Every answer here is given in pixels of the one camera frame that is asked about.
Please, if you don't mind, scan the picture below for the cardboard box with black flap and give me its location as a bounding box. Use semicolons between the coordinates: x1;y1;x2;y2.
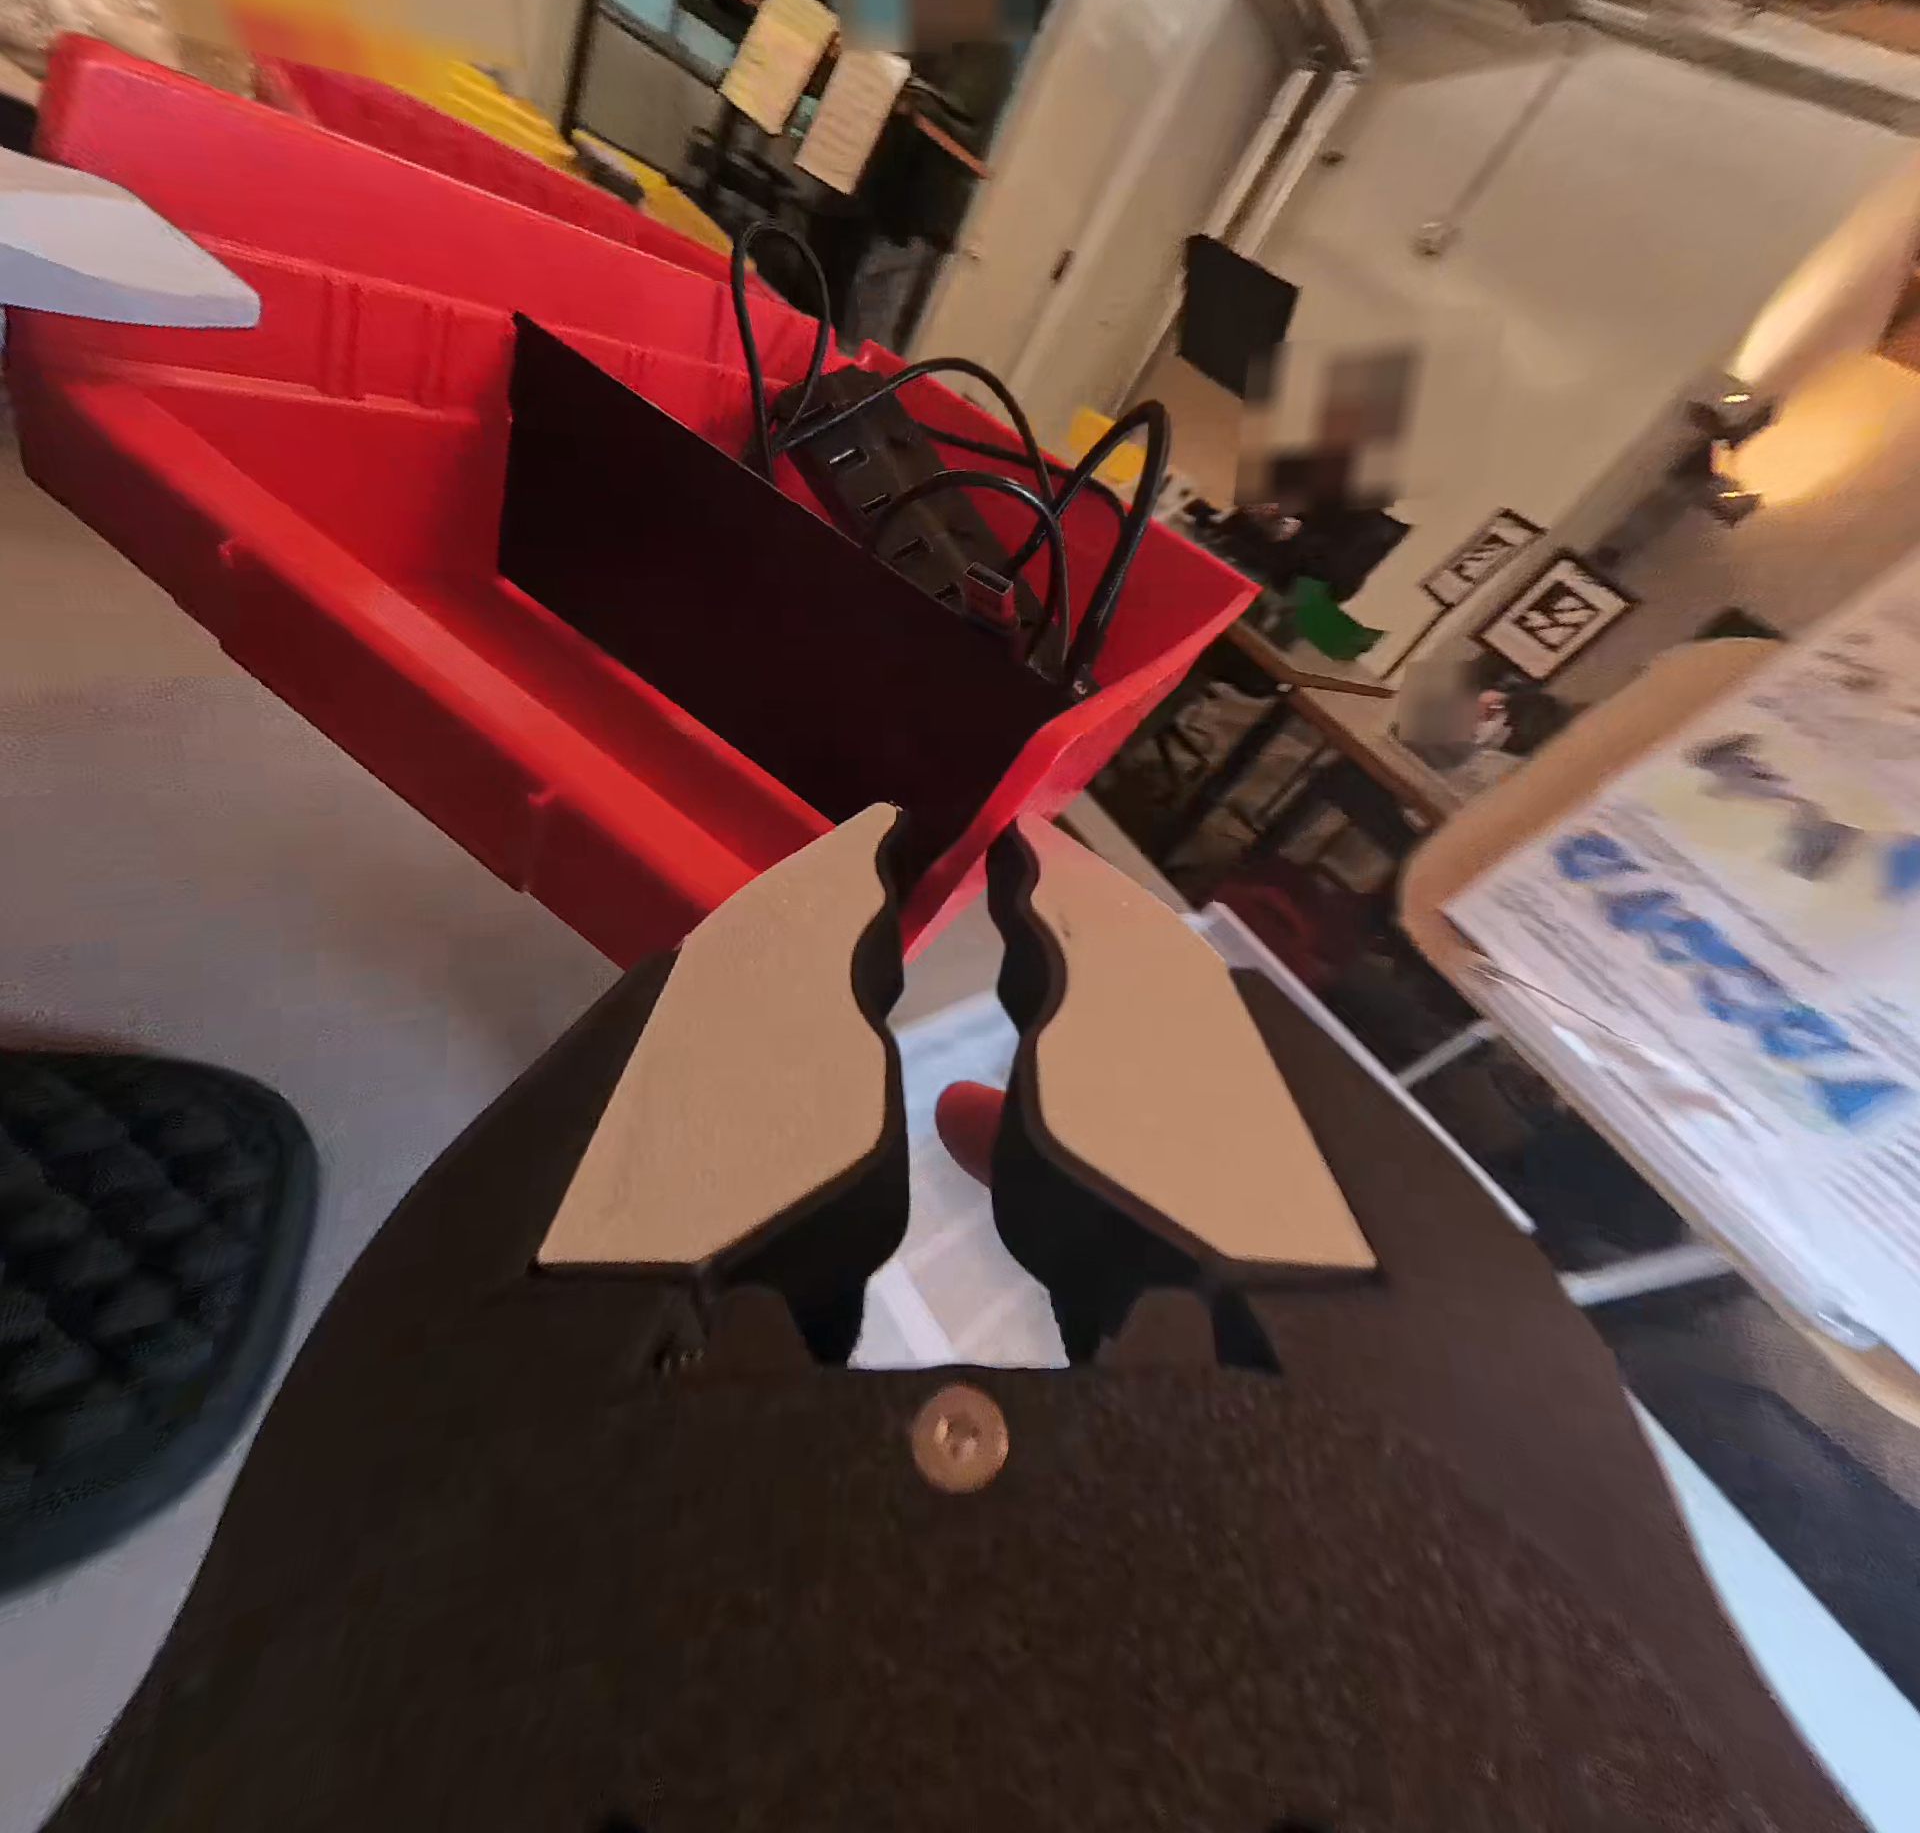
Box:
1116;231;1305;513

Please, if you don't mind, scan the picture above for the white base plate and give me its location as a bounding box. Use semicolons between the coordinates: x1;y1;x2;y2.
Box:
847;895;1920;1833

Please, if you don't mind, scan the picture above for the white document stand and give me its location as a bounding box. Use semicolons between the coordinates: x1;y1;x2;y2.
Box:
1394;1015;1741;1308

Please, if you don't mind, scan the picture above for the white paper easel board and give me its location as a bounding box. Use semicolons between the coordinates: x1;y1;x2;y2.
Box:
794;48;915;198

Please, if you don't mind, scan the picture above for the red open-front bin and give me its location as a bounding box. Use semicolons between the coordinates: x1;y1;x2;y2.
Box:
7;33;1257;965

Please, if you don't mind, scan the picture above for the black round textured pad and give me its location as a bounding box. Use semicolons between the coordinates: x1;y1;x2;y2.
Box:
0;1048;320;1595

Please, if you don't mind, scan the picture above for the instruction sheet on stand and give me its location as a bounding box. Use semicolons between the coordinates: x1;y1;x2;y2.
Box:
1398;641;1920;1414

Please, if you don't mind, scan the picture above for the instruction sheet with blue pictures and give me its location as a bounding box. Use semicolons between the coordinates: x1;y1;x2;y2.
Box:
1441;559;1920;1355

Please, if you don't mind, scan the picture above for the dark red backpack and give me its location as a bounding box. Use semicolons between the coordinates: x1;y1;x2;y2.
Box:
1213;879;1336;979

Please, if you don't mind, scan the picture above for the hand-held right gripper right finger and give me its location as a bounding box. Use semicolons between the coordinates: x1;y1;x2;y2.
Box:
986;812;1381;1377

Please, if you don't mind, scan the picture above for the black bag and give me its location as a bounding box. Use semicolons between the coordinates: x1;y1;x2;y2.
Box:
1186;498;1411;620

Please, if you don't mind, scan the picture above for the long red tote white label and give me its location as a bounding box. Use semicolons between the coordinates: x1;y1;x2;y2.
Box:
255;54;752;282

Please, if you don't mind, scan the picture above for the yellow paper easel board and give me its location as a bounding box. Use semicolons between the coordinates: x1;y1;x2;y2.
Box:
718;0;842;137

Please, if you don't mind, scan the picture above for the black usb hub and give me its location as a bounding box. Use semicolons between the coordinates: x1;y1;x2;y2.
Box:
772;363;1050;636

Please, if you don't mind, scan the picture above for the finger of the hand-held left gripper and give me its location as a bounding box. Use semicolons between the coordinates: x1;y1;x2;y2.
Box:
0;144;263;331

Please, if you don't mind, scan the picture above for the black bin divider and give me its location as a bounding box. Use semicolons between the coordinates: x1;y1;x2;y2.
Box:
497;313;1081;876

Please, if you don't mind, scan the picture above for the green plastic bin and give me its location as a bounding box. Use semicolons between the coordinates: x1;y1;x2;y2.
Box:
1286;577;1385;663

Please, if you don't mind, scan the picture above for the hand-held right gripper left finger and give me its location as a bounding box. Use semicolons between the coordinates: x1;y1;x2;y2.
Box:
534;801;915;1367

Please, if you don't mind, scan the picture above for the framed black white marker sign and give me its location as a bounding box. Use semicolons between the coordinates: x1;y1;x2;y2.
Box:
1417;507;1546;608
1478;549;1635;681

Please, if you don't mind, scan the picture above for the white door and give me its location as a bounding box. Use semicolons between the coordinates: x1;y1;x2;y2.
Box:
915;0;1253;395

